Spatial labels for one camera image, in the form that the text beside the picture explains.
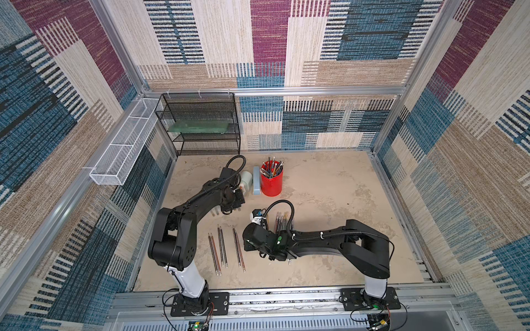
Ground black striped pencil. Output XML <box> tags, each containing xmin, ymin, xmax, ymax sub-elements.
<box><xmin>218</xmin><ymin>226</ymin><xmax>225</xmax><ymax>268</ymax></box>
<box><xmin>208</xmin><ymin>233</ymin><xmax>218</xmax><ymax>276</ymax></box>

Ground red striped pencil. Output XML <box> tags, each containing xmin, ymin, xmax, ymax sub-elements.
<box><xmin>210</xmin><ymin>234</ymin><xmax>222</xmax><ymax>276</ymax></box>

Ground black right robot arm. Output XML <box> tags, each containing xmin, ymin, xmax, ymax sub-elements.
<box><xmin>242</xmin><ymin>219</ymin><xmax>393</xmax><ymax>299</ymax></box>

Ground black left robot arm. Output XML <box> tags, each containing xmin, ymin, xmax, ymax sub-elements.
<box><xmin>148</xmin><ymin>167</ymin><xmax>244</xmax><ymax>313</ymax></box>

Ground red pencil purple cap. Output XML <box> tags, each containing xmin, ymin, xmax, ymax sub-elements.
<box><xmin>274</xmin><ymin>212</ymin><xmax>282</xmax><ymax>233</ymax></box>

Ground dark blue pencil clear cap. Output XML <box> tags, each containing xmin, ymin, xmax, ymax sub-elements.
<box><xmin>276</xmin><ymin>212</ymin><xmax>284</xmax><ymax>233</ymax></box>

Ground light blue eraser box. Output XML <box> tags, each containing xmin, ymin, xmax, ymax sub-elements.
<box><xmin>253</xmin><ymin>166</ymin><xmax>261</xmax><ymax>195</ymax></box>

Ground red pencil holder cup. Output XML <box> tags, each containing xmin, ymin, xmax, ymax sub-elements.
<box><xmin>260</xmin><ymin>160</ymin><xmax>284</xmax><ymax>197</ymax></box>

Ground green board on shelf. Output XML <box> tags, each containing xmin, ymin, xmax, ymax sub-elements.
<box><xmin>168</xmin><ymin>120</ymin><xmax>230</xmax><ymax>134</ymax></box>

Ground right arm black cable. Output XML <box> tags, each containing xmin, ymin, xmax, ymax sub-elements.
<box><xmin>260</xmin><ymin>199</ymin><xmax>295</xmax><ymax>239</ymax></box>

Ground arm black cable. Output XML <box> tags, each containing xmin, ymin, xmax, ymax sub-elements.
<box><xmin>260</xmin><ymin>199</ymin><xmax>295</xmax><ymax>239</ymax></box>
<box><xmin>181</xmin><ymin>154</ymin><xmax>247</xmax><ymax>208</ymax></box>

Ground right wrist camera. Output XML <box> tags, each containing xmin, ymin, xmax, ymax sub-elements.
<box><xmin>251</xmin><ymin>209</ymin><xmax>265</xmax><ymax>227</ymax></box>

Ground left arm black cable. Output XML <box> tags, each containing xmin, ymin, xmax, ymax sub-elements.
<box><xmin>181</xmin><ymin>154</ymin><xmax>247</xmax><ymax>208</ymax></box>

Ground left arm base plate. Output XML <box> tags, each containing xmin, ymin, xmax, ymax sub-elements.
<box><xmin>170</xmin><ymin>292</ymin><xmax>230</xmax><ymax>317</ymax></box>

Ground black wire mesh shelf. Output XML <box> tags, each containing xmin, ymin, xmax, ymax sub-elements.
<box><xmin>155</xmin><ymin>92</ymin><xmax>241</xmax><ymax>156</ymax></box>

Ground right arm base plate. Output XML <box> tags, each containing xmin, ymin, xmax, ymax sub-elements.
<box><xmin>338</xmin><ymin>287</ymin><xmax>401</xmax><ymax>312</ymax></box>

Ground white wire mesh basket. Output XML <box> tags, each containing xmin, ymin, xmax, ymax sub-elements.
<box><xmin>90</xmin><ymin>98</ymin><xmax>159</xmax><ymax>186</ymax></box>

